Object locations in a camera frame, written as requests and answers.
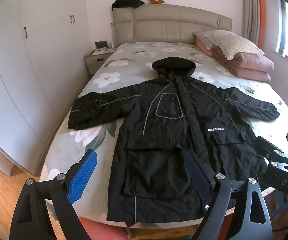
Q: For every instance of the pink folded quilt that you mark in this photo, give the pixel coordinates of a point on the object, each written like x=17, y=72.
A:
x=247, y=66

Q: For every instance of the cream dotted pillow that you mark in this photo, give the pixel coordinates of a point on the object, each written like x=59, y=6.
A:
x=231, y=44

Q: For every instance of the white wardrobe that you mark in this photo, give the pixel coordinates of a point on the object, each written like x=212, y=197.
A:
x=42, y=69

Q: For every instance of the floral quilted bed cover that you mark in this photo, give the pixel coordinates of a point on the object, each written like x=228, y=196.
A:
x=131, y=64

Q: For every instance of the pink striped folded blanket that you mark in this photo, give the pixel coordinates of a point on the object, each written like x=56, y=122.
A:
x=203, y=43

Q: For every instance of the grey and orange curtain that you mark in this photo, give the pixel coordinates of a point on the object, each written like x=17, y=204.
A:
x=254, y=21

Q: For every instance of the beige padded headboard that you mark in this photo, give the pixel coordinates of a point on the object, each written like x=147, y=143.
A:
x=165, y=23

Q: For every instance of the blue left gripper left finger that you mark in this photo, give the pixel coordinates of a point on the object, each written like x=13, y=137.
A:
x=78, y=176

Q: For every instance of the black hooded long coat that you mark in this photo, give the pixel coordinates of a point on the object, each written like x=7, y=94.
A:
x=162, y=119

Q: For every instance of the white bedside table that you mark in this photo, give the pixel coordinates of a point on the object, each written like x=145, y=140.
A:
x=96, y=58

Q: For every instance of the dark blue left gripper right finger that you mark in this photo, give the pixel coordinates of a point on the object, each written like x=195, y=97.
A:
x=202, y=176

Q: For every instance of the small dark clock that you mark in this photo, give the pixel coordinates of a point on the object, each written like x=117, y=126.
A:
x=101, y=44

